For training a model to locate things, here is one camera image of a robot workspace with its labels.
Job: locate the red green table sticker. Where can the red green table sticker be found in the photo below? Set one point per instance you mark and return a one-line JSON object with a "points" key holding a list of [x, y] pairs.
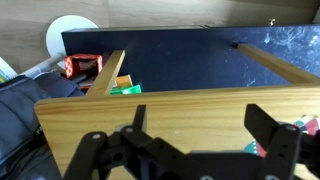
{"points": [[310, 126]]}

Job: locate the small orange box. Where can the small orange box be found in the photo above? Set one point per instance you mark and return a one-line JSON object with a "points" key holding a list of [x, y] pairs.
{"points": [[124, 81]]}

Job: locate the green plastic box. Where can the green plastic box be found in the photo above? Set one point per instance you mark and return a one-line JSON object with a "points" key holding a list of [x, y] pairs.
{"points": [[131, 89]]}

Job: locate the white printed bag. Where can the white printed bag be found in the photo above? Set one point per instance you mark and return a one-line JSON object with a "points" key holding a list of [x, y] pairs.
{"points": [[5, 71]]}

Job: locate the dark blue puffer jacket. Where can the dark blue puffer jacket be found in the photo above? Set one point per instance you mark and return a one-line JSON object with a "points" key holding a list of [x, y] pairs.
{"points": [[20, 110]]}

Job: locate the white coat rack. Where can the white coat rack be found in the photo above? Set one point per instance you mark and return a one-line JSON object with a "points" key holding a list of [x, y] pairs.
{"points": [[66, 30]]}

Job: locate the light wooden table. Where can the light wooden table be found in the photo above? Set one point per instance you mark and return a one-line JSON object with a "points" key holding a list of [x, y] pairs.
{"points": [[200, 106]]}

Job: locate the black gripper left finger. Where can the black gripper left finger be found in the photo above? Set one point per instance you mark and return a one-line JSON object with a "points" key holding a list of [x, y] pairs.
{"points": [[100, 153]]}

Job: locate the red patterned box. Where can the red patterned box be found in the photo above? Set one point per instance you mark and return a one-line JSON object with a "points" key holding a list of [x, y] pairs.
{"points": [[71, 65]]}

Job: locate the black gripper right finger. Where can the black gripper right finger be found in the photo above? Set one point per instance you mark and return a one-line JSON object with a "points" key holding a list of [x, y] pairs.
{"points": [[283, 150]]}

